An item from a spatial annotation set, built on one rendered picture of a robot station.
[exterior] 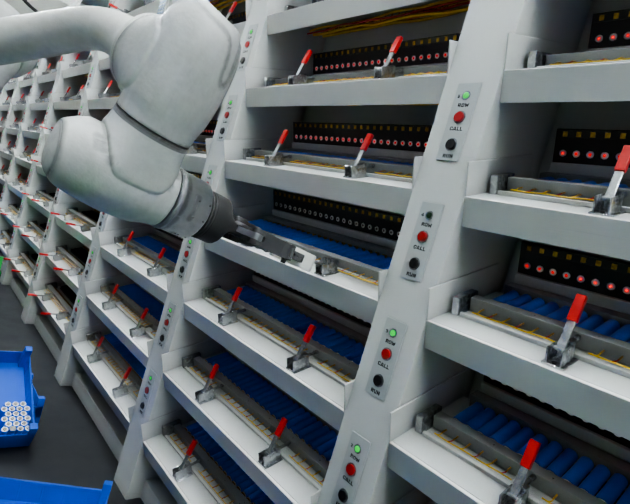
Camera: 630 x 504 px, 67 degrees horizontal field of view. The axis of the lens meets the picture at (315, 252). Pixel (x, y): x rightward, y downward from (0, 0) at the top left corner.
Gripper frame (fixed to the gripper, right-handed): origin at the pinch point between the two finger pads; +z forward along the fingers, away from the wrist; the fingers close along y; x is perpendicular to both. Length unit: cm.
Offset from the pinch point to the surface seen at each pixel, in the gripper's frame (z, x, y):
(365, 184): 4.4, 16.5, 5.4
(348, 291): 7.1, -2.1, 8.9
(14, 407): -6, -68, -79
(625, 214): 7.4, 18.9, 45.0
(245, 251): 7.3, -2.4, -24.5
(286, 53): 8, 50, -45
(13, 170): 10, -11, -325
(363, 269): 10.8, 2.7, 6.9
